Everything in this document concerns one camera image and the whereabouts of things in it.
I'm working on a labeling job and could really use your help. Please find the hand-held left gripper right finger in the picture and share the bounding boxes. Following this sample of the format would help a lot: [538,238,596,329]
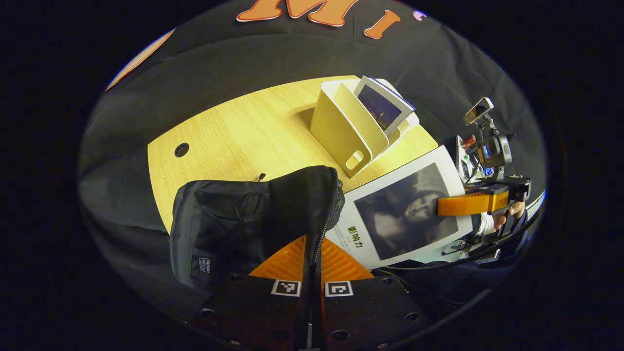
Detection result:
[319,237,430,351]

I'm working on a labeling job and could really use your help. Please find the black schoolbag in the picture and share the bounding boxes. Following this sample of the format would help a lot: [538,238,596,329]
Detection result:
[169,165,345,293]

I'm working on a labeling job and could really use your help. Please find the blue-edged book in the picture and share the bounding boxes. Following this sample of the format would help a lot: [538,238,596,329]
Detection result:
[353,75,416,137]

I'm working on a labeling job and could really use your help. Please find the white bookshelf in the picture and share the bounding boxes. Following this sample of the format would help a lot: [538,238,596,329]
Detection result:
[310,77,421,179]

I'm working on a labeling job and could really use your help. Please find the black cable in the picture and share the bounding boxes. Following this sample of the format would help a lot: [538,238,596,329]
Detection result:
[375,205,544,273]

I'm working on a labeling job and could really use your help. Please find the portrait cover book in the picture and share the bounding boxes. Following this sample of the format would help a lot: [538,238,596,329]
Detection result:
[326,145,474,270]

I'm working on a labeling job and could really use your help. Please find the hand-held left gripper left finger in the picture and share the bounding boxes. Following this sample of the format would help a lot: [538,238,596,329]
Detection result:
[190,235,312,351]

